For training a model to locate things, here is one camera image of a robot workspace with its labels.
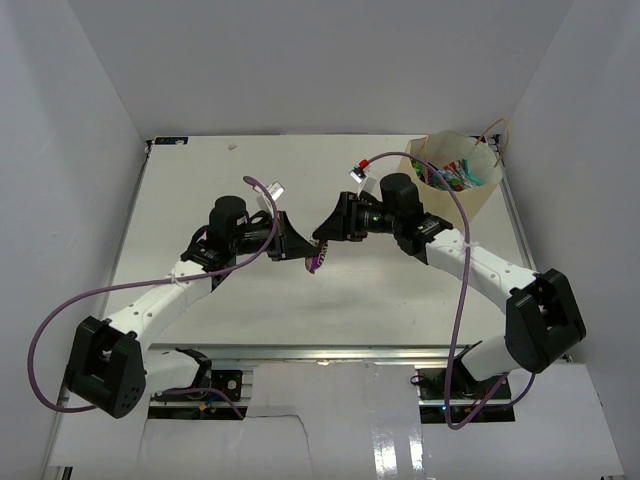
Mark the brown paper bag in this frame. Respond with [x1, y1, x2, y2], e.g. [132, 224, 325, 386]
[398, 118, 510, 230]

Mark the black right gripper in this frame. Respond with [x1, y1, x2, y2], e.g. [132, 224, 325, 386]
[314, 191, 402, 242]

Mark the brown chocolate bar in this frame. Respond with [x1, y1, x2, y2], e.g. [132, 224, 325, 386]
[305, 238, 328, 274]

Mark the green yellow Fox's candy bag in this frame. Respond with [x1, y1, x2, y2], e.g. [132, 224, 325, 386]
[411, 160, 429, 183]

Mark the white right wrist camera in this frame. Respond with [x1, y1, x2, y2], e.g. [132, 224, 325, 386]
[349, 159, 377, 195]

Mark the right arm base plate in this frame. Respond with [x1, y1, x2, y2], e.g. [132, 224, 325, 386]
[410, 368, 516, 425]

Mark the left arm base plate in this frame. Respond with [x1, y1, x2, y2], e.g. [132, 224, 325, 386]
[149, 369, 246, 420]

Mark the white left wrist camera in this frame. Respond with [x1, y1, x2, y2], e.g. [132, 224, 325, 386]
[253, 181, 285, 216]

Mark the teal snack packet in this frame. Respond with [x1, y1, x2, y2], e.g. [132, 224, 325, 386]
[428, 158, 484, 192]

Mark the aluminium front rail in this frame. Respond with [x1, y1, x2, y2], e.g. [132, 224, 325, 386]
[151, 344, 449, 361]

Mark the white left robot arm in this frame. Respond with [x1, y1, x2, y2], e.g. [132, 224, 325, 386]
[65, 193, 318, 419]

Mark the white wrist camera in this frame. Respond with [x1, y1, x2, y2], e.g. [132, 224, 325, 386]
[349, 159, 377, 195]
[253, 181, 285, 216]

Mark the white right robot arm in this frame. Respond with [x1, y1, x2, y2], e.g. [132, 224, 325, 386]
[312, 173, 586, 399]

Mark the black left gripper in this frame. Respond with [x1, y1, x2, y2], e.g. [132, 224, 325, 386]
[230, 211, 318, 262]

